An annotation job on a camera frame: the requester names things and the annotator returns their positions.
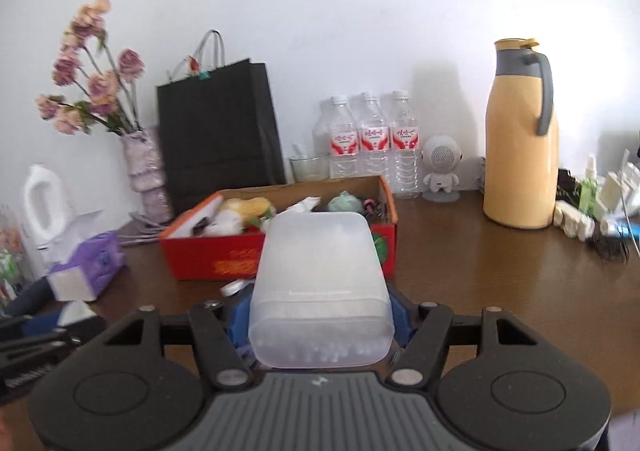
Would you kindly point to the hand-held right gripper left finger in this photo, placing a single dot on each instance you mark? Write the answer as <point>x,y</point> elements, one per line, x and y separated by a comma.
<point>240,326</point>

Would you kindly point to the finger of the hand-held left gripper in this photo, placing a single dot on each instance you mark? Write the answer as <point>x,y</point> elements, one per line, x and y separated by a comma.
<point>42,323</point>

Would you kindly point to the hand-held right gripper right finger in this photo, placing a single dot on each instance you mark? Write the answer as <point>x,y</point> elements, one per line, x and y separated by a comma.
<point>402,316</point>

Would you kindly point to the white bottle cap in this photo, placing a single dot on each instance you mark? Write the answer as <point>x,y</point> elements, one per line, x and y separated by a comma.
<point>232,287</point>

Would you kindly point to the red cardboard box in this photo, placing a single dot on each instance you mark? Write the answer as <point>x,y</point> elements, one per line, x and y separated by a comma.
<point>210,256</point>

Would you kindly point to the translucent white plastic box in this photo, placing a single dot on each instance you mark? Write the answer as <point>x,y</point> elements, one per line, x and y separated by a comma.
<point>320,281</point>

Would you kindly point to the yellow and white plush sheep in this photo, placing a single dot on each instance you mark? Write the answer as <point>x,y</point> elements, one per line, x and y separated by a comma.
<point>240,213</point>

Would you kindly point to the green plastic bag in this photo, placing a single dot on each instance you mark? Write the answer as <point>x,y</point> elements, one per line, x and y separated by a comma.
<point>345,202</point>

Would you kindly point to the white plastic bag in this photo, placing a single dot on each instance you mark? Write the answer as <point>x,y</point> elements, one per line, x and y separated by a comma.
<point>302,206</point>

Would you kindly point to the dark blue case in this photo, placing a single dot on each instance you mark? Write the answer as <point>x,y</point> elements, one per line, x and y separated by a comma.
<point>25,298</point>

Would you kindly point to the colourful printed bag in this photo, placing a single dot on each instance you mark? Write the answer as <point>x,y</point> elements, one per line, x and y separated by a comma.
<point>10,256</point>

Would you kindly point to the purple tissue pack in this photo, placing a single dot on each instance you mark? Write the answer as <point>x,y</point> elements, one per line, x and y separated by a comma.
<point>95,263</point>

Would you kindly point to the white detergent jug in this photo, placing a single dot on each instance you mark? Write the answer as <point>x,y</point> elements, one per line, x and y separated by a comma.
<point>60,231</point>

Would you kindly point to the white robot speaker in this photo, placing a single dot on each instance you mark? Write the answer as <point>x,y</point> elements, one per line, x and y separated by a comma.
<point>440,158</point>

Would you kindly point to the glass cup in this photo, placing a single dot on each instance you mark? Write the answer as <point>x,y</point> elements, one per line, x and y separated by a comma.
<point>306,170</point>

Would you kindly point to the clear water bottle red label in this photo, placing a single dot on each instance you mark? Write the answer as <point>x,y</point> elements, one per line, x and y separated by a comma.
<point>344,141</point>
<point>405,141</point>
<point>374,136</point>

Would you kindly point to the purple stone vase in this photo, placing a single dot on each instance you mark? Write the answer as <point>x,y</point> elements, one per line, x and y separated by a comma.
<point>142,166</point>

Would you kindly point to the white power strip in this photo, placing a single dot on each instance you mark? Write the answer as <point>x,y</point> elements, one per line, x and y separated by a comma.
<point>572,221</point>

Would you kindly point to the black paper bag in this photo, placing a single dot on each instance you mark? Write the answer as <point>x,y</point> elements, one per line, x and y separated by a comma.
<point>215,131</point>

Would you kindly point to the yellow thermos jug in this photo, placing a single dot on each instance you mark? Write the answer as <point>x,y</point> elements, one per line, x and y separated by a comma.
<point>520,156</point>

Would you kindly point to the green spray bottle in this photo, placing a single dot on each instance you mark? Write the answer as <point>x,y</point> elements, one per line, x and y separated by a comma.
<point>589,191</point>

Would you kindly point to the dried pink roses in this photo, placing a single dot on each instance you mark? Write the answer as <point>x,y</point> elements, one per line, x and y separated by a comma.
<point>102,86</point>

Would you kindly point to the white charger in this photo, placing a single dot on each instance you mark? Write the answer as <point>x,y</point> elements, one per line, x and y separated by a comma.
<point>617,191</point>

